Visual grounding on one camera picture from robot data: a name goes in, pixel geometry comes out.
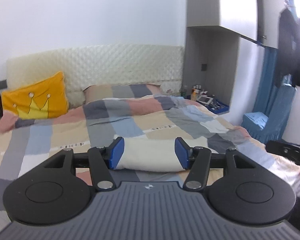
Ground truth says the cream striped knit sweater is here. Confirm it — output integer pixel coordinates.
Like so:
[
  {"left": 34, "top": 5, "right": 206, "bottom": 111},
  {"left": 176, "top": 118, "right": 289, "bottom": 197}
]
[{"left": 115, "top": 138, "right": 185, "bottom": 172}]

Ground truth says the yellow crown cushion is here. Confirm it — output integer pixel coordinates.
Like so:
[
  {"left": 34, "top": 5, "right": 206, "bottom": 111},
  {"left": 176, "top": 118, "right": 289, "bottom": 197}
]
[{"left": 1, "top": 72, "right": 69, "bottom": 119}]

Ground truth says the cream quilted headboard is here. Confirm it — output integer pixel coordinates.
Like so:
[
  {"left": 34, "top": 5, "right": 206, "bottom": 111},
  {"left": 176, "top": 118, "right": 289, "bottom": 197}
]
[{"left": 6, "top": 44, "right": 184, "bottom": 107}]

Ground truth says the light blue stool cushion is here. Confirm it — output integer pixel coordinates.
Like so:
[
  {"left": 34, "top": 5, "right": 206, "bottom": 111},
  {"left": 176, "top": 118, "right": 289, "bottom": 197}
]
[{"left": 241, "top": 112, "right": 268, "bottom": 131}]

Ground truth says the yellow pump bottle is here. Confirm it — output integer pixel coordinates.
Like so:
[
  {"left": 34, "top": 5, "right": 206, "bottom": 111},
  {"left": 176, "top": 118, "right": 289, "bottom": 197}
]
[{"left": 191, "top": 88, "right": 198, "bottom": 101}]

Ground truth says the white tablet device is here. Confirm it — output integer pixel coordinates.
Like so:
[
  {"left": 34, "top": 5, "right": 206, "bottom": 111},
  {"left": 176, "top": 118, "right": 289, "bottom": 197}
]
[{"left": 197, "top": 95, "right": 213, "bottom": 105}]

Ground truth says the grey wardrobe niche cabinet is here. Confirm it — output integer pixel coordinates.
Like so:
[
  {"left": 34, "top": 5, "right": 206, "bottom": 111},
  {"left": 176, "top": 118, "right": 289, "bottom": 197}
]
[{"left": 186, "top": 0, "right": 283, "bottom": 108}]

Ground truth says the blue curtain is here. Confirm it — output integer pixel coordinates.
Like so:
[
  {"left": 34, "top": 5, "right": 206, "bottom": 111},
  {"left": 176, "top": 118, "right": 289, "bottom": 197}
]
[{"left": 247, "top": 47, "right": 296, "bottom": 144}]

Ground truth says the blue storage tray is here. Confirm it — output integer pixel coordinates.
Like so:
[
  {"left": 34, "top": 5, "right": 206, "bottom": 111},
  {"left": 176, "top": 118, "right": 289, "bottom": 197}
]
[{"left": 207, "top": 100, "right": 230, "bottom": 115}]

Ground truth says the patchwork colour block duvet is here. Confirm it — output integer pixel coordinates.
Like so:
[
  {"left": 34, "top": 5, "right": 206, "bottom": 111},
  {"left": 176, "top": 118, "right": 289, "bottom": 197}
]
[{"left": 0, "top": 95, "right": 300, "bottom": 231}]

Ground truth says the dark hanging garment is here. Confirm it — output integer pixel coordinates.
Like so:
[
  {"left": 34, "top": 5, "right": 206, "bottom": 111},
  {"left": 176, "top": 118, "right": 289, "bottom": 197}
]
[{"left": 274, "top": 8, "right": 300, "bottom": 87}]

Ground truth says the patchwork pillow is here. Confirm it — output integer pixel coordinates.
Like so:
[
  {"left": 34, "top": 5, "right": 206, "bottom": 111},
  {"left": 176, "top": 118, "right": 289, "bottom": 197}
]
[{"left": 83, "top": 83, "right": 162, "bottom": 104}]

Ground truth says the grey wall switch plate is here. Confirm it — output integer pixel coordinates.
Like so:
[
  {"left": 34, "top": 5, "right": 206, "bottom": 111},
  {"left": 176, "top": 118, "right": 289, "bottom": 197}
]
[{"left": 0, "top": 80, "right": 7, "bottom": 90}]

